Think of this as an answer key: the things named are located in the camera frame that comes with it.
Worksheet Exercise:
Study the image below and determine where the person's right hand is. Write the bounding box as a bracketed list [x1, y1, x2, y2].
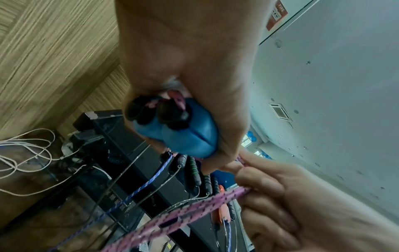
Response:
[224, 150, 399, 252]

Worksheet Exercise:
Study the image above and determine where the person's left hand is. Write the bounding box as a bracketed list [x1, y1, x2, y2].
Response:
[113, 0, 272, 173]

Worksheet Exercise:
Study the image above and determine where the blue-handled pink jump rope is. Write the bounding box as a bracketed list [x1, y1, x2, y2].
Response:
[99, 89, 252, 252]

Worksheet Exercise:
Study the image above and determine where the red-handled blue jump rope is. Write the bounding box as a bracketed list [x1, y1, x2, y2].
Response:
[55, 151, 238, 252]

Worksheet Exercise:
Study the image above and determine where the black green-striped jump rope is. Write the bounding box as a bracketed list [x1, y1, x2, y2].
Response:
[186, 156, 204, 198]

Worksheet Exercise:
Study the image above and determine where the red alarm box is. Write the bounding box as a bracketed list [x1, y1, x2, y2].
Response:
[266, 0, 289, 32]

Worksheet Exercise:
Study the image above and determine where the white ceiling vent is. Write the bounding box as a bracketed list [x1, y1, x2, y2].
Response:
[268, 102, 294, 121]

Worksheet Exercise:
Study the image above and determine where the black glossy low table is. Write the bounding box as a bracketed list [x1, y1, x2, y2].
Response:
[0, 109, 253, 252]

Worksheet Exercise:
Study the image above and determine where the white cable coil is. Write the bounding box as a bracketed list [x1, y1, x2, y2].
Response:
[0, 127, 113, 198]

